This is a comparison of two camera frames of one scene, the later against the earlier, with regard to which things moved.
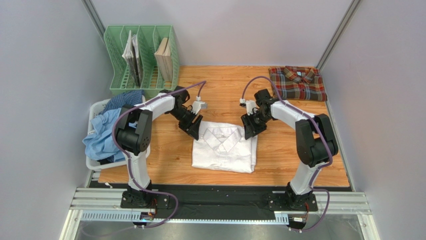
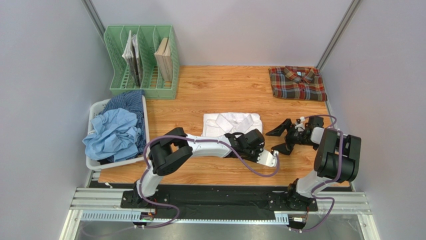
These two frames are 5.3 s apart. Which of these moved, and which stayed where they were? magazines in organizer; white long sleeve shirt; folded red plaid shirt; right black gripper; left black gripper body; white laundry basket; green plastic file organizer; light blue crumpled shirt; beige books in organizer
Moved: left black gripper body; white long sleeve shirt; right black gripper
Stayed: white laundry basket; beige books in organizer; green plastic file organizer; light blue crumpled shirt; folded red plaid shirt; magazines in organizer
